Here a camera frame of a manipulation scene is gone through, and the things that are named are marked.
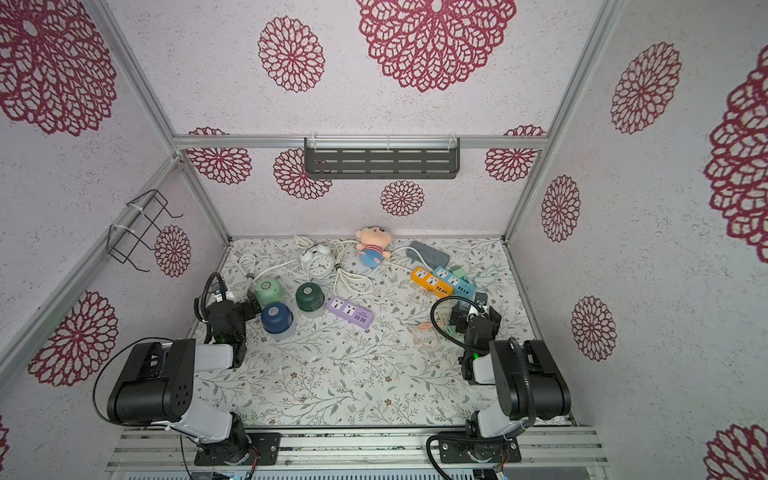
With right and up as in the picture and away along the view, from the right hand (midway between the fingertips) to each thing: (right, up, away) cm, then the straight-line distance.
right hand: (476, 302), depth 91 cm
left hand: (-74, +2, +2) cm, 74 cm away
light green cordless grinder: (-64, +3, +1) cm, 64 cm away
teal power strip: (-1, +4, +12) cm, 13 cm away
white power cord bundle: (-43, +6, +15) cm, 45 cm away
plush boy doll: (-32, +20, +19) cm, 42 cm away
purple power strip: (-39, -4, +5) cm, 40 cm away
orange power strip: (-12, +5, +13) cm, 18 cm away
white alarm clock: (-51, +12, +13) cm, 54 cm away
